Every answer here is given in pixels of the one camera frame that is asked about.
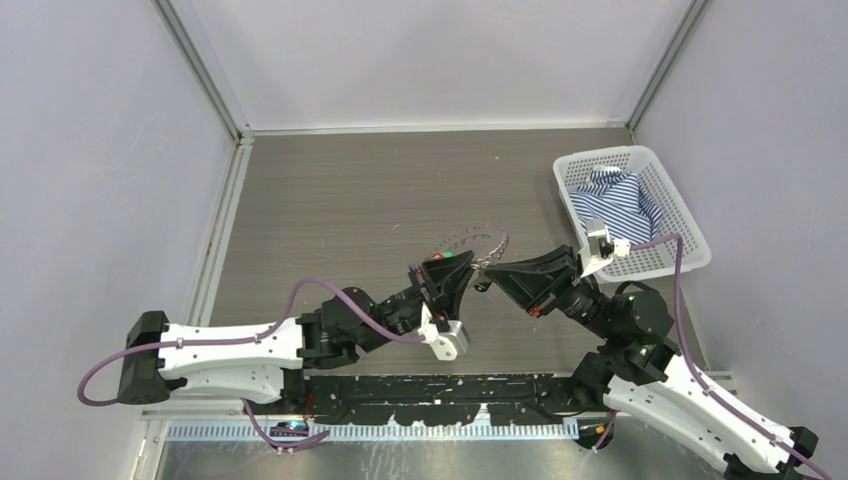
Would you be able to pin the white plastic basket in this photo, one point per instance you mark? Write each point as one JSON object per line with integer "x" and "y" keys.
{"x": 572, "y": 170}

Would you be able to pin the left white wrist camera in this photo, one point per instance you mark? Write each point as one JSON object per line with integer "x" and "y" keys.
{"x": 446, "y": 346}

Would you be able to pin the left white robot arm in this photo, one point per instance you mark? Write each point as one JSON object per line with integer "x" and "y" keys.
{"x": 256, "y": 362}

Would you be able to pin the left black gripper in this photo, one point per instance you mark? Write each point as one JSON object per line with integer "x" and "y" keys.
{"x": 443, "y": 287}

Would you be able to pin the numbered metal key ring disc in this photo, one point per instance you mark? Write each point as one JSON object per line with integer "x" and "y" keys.
{"x": 488, "y": 243}

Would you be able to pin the blue striped shirt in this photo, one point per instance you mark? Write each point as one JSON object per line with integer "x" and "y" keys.
{"x": 619, "y": 199}

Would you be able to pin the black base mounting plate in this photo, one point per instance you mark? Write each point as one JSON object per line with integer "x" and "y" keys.
{"x": 434, "y": 400}

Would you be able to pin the aluminium frame rail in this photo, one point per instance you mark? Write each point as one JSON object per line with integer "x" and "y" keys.
{"x": 154, "y": 420}

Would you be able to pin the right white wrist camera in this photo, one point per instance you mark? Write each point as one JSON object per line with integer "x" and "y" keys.
{"x": 599, "y": 248}

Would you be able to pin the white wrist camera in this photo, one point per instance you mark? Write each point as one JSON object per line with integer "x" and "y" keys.
{"x": 446, "y": 346}
{"x": 599, "y": 248}

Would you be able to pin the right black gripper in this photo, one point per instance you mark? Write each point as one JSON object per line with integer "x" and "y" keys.
{"x": 538, "y": 281}

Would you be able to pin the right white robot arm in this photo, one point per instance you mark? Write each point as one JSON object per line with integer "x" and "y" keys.
{"x": 640, "y": 371}

